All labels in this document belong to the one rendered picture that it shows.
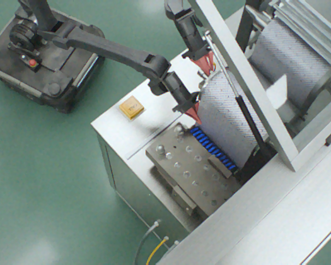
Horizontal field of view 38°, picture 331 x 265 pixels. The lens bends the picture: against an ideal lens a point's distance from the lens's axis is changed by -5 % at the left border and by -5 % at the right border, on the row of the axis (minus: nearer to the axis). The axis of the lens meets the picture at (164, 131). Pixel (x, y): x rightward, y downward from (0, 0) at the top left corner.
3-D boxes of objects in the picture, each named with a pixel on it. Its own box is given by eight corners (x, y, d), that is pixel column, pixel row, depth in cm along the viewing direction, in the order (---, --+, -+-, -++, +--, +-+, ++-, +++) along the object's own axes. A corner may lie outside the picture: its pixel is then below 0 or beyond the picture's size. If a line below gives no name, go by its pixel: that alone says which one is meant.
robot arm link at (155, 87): (148, 71, 162) (160, 53, 166) (131, 81, 172) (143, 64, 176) (174, 95, 166) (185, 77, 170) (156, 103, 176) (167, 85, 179)
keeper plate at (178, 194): (175, 192, 179) (177, 184, 169) (194, 212, 177) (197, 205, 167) (170, 197, 179) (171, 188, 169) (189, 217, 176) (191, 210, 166)
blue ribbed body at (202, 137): (195, 127, 178) (197, 123, 175) (238, 170, 173) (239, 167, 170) (188, 133, 178) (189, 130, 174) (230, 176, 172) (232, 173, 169)
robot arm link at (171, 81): (165, 75, 164) (175, 66, 167) (154, 81, 170) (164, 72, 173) (177, 92, 166) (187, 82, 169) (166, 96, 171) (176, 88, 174)
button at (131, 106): (132, 96, 194) (132, 94, 192) (144, 109, 192) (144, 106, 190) (118, 108, 192) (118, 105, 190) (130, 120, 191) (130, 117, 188)
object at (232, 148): (195, 123, 178) (200, 101, 161) (241, 170, 172) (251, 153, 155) (194, 124, 178) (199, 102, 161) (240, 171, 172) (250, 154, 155)
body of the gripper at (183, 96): (174, 113, 172) (161, 96, 171) (195, 96, 175) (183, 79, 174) (181, 113, 166) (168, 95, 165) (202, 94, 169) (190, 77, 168)
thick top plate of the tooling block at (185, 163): (178, 127, 182) (179, 120, 177) (254, 206, 172) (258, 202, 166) (145, 154, 178) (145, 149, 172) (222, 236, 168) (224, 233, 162)
